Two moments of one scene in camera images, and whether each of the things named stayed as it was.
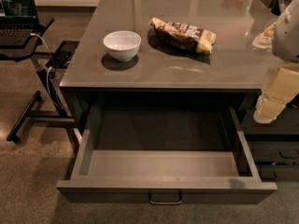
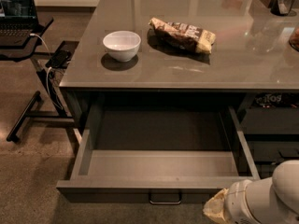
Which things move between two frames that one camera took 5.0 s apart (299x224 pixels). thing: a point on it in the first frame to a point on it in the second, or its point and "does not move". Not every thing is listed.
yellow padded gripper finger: [271, 102] to [215, 208]
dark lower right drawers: [274, 146] does not move
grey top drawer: [172, 154] does not move
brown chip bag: [184, 35] does not move
